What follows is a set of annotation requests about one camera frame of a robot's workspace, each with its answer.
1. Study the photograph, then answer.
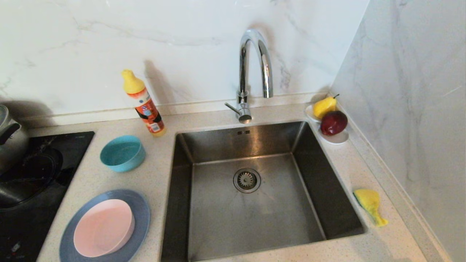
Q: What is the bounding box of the yellow pear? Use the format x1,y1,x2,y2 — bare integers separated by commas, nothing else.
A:
313,94,340,119

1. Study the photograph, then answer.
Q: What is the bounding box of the chrome gooseneck faucet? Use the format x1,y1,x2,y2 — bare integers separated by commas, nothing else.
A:
225,29,274,124

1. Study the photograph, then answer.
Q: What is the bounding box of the yellow sponge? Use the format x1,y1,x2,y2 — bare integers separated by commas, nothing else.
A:
353,189,388,227

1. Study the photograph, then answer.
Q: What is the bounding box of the pink bowl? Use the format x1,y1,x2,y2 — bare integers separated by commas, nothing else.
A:
73,199,135,258

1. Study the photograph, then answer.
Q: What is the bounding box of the dark red apple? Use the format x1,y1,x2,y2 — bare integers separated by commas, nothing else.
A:
320,111,348,136

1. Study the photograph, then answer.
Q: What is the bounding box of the silver pot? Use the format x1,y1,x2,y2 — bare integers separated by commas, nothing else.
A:
0,105,29,175

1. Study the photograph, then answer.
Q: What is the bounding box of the black pan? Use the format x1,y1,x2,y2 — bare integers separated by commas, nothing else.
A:
0,147,63,210

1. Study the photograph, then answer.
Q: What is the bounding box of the round metal drain strainer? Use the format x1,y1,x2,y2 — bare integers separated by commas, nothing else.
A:
233,168,261,193

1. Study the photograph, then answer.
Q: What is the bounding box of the orange yellow-capped detergent bottle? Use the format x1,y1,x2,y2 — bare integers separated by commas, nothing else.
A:
121,69,167,137

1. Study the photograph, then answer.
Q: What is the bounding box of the blue-grey plate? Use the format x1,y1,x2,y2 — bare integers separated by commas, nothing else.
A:
59,189,151,262

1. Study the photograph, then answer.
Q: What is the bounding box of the black induction cooktop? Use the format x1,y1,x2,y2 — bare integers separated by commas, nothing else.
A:
0,131,95,262

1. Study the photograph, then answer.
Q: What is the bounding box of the small white dish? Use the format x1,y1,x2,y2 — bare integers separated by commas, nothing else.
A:
305,104,323,122
319,126,349,145

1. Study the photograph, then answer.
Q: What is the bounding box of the stainless steel sink basin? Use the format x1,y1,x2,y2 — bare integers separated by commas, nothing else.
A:
160,121,366,262

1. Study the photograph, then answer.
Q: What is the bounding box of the teal bowl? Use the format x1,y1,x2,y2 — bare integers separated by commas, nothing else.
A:
100,135,146,173

